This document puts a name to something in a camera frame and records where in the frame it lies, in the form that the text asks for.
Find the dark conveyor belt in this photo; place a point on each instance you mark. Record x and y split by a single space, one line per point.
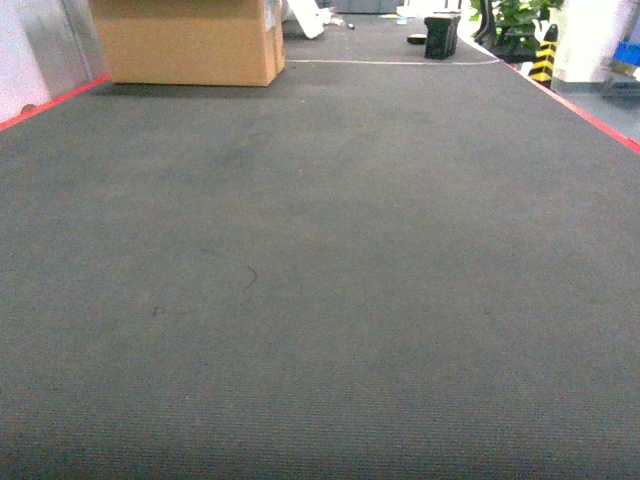
377 267

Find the white foam piece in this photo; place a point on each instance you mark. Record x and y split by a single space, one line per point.
308 15

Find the black equipment case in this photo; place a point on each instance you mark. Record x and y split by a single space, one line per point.
442 35

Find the large cardboard box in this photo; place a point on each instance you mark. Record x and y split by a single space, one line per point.
205 43

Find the yellow black striped bollard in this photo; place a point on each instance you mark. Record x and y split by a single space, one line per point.
542 68

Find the green potted plant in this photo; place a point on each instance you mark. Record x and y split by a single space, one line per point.
507 28

